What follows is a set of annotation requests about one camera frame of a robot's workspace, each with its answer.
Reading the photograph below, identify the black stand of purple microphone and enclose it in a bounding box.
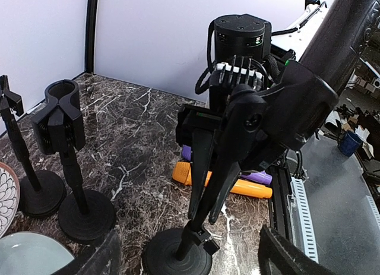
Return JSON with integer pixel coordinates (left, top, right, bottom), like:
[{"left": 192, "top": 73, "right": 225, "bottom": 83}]
[{"left": 31, "top": 79, "right": 116, "bottom": 244}]

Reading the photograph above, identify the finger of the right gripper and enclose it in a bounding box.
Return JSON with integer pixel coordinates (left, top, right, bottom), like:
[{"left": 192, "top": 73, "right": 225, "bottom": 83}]
[
  {"left": 208, "top": 162, "right": 241, "bottom": 225},
  {"left": 188, "top": 129, "right": 213, "bottom": 219}
]

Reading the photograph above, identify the right black frame post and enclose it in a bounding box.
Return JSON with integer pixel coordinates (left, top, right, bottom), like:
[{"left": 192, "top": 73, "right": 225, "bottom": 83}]
[{"left": 84, "top": 0, "right": 99, "bottom": 74}]

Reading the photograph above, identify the white slotted cable duct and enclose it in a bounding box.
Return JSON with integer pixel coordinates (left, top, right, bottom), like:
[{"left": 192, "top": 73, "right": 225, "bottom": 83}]
[{"left": 287, "top": 177, "right": 319, "bottom": 263}]

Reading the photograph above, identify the black front rail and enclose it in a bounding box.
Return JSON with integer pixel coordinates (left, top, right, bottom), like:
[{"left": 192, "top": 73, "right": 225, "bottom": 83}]
[{"left": 267, "top": 165, "right": 293, "bottom": 243}]

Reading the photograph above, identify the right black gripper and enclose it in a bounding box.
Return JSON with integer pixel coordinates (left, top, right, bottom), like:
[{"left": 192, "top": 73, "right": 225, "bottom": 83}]
[{"left": 175, "top": 13, "right": 297, "bottom": 169}]

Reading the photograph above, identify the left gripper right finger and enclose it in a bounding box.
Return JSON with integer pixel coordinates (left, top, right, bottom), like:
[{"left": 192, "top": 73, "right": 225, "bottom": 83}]
[{"left": 258, "top": 225, "right": 321, "bottom": 274}]

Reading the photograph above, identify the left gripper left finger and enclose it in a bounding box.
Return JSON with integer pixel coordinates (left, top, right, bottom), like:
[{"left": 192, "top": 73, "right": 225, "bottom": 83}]
[{"left": 53, "top": 229, "right": 121, "bottom": 275}]

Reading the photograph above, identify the orange microphone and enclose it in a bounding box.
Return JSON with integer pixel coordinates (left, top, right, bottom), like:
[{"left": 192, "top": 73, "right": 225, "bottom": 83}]
[{"left": 172, "top": 162, "right": 273, "bottom": 199}]

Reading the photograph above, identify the floral patterned bowl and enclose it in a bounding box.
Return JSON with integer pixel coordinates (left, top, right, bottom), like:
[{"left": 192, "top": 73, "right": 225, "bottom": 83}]
[{"left": 0, "top": 162, "right": 20, "bottom": 237}]

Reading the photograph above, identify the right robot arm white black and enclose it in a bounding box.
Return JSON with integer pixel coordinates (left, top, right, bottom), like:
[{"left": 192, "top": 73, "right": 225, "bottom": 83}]
[{"left": 176, "top": 0, "right": 337, "bottom": 229}]

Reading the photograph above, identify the light green plate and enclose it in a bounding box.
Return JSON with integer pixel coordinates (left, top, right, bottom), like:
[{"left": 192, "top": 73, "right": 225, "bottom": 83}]
[{"left": 1, "top": 232, "right": 74, "bottom": 275}]

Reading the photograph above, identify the purple microphone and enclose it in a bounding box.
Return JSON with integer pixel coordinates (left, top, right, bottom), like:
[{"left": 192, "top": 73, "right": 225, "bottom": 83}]
[{"left": 181, "top": 145, "right": 273, "bottom": 185}]

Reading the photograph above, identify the empty black microphone stand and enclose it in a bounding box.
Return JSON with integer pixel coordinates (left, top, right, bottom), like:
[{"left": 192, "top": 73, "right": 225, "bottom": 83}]
[{"left": 1, "top": 75, "right": 67, "bottom": 219}]

